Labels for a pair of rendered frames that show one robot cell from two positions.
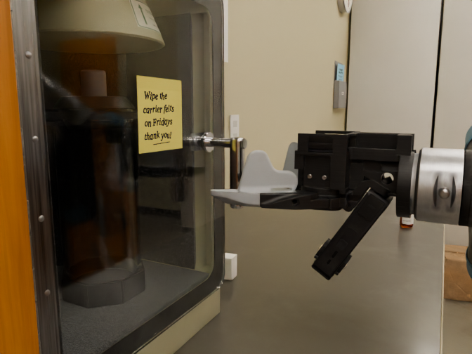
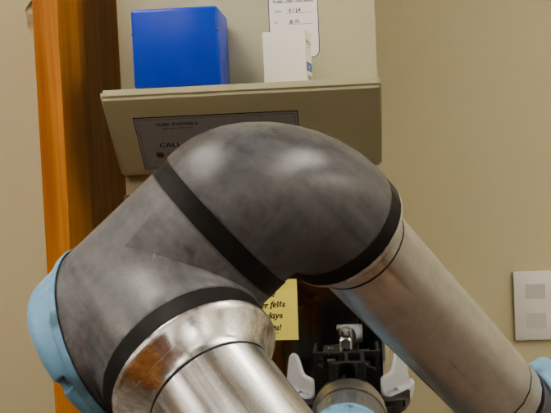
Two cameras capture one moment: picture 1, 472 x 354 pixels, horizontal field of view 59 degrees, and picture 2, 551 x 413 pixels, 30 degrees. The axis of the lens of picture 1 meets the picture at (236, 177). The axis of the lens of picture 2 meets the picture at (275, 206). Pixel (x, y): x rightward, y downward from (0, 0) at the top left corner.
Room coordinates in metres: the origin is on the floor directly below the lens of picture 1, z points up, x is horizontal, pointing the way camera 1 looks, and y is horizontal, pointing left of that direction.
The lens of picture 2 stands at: (-0.03, -1.09, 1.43)
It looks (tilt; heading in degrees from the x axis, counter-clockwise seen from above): 3 degrees down; 67
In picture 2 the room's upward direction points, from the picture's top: 3 degrees counter-clockwise
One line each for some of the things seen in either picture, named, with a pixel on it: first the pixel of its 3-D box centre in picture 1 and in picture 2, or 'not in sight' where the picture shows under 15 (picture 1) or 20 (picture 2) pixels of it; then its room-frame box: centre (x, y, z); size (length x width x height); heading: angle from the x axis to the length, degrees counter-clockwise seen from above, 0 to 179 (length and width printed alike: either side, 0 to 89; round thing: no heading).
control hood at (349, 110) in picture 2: not in sight; (245, 129); (0.42, 0.04, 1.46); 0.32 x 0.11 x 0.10; 153
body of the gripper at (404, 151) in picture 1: (353, 172); (348, 392); (0.45, -0.13, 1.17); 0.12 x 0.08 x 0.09; 63
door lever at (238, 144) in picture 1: (225, 170); (346, 368); (0.52, 0.01, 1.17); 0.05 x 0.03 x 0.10; 63
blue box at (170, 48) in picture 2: not in sight; (182, 51); (0.35, 0.08, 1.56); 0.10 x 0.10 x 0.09; 63
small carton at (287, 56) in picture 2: not in sight; (287, 58); (0.46, 0.02, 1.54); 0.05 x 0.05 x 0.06; 57
